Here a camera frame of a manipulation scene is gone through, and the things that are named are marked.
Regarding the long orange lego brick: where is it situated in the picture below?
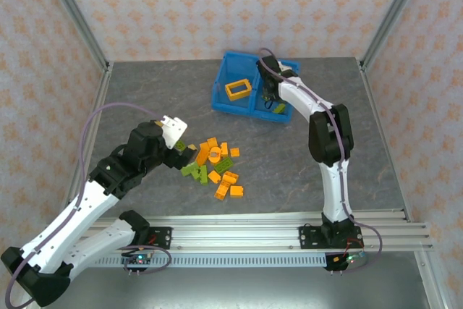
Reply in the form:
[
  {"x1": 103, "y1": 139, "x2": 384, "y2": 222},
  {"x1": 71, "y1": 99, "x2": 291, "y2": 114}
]
[{"x1": 195, "y1": 142, "x2": 213, "y2": 165}]

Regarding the orange lego window frame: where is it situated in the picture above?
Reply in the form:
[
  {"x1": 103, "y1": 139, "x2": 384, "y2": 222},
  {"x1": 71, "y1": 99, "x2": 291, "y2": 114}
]
[{"x1": 224, "y1": 79, "x2": 252, "y2": 102}]

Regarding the blue plastic bin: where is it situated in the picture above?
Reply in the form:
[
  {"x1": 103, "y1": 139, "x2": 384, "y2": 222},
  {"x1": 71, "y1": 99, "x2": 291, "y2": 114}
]
[
  {"x1": 211, "y1": 51, "x2": 263, "y2": 117},
  {"x1": 249, "y1": 57, "x2": 302, "y2": 124}
]

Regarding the small circuit board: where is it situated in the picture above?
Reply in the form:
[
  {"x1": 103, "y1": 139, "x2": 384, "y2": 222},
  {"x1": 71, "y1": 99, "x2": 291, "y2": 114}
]
[
  {"x1": 332, "y1": 253, "x2": 366, "y2": 266},
  {"x1": 121, "y1": 254, "x2": 153, "y2": 266}
]

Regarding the grey metal panel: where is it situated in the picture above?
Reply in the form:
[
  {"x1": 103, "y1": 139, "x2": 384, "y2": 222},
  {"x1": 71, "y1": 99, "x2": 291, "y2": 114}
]
[{"x1": 46, "y1": 265, "x2": 446, "y2": 309}]

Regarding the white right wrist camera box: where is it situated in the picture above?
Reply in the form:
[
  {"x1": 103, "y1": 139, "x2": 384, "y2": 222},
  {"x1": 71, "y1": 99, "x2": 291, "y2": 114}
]
[{"x1": 279, "y1": 63, "x2": 300, "y2": 79}]

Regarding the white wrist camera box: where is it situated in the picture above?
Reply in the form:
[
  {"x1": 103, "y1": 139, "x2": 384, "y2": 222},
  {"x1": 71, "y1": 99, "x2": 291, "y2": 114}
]
[
  {"x1": 279, "y1": 63, "x2": 300, "y2": 79},
  {"x1": 160, "y1": 114, "x2": 189, "y2": 150}
]

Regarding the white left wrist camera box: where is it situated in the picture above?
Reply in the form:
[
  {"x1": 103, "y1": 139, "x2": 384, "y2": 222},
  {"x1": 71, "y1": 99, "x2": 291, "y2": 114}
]
[{"x1": 160, "y1": 114, "x2": 189, "y2": 150}]

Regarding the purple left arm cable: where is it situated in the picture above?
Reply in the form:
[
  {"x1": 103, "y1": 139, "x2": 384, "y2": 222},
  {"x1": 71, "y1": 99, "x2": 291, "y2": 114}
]
[{"x1": 5, "y1": 102, "x2": 173, "y2": 308}]

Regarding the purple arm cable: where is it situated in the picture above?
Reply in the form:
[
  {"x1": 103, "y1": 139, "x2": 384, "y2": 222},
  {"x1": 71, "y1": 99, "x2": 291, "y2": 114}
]
[
  {"x1": 258, "y1": 47, "x2": 383, "y2": 274},
  {"x1": 5, "y1": 102, "x2": 173, "y2": 308}
]

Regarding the aluminium table side rail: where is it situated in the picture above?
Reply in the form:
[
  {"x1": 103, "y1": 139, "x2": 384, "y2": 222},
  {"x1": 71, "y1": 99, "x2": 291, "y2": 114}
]
[
  {"x1": 68, "y1": 62, "x2": 115, "y2": 198},
  {"x1": 357, "y1": 59, "x2": 413, "y2": 223}
]

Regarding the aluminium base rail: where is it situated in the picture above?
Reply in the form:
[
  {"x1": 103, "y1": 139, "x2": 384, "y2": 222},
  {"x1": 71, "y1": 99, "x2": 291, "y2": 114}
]
[{"x1": 38, "y1": 211, "x2": 435, "y2": 254}]

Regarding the slotted grey cable duct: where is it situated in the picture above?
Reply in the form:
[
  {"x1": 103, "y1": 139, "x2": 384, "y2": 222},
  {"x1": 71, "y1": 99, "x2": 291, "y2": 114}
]
[{"x1": 93, "y1": 254, "x2": 328, "y2": 268}]

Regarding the aluminium corner post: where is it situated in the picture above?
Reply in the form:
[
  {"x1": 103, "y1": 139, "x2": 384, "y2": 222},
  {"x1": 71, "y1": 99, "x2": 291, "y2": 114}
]
[
  {"x1": 38, "y1": 0, "x2": 111, "y2": 71},
  {"x1": 360, "y1": 0, "x2": 431, "y2": 71}
]

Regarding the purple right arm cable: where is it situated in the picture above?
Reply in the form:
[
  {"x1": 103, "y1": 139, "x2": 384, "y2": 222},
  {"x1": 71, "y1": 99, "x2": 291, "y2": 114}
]
[{"x1": 258, "y1": 47, "x2": 383, "y2": 274}]

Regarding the aluminium lower frame rail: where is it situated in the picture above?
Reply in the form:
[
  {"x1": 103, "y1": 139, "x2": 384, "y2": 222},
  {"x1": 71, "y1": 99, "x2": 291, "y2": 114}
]
[{"x1": 414, "y1": 250, "x2": 448, "y2": 309}]

